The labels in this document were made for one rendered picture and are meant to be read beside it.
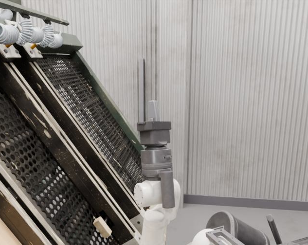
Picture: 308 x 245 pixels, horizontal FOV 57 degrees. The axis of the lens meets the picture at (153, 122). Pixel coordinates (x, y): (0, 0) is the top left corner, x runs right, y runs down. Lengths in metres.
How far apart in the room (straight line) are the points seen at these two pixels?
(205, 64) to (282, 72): 0.82
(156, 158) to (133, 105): 2.62
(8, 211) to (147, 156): 0.39
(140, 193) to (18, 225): 0.33
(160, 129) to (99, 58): 2.68
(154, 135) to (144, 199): 0.17
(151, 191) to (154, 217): 0.11
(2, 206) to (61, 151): 0.41
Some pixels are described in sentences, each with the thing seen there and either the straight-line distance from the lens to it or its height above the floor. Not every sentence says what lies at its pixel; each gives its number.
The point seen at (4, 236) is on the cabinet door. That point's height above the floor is 1.32.
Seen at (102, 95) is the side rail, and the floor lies 1.50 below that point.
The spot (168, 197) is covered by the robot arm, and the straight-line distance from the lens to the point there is 0.76.
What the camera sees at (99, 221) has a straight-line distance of 1.19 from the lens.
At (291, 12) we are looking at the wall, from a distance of 3.43.
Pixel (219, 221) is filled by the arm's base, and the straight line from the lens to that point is 0.78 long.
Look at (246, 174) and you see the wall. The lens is 3.59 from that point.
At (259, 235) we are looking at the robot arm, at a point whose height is 1.32.
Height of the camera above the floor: 1.76
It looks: 13 degrees down
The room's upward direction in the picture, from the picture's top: straight up
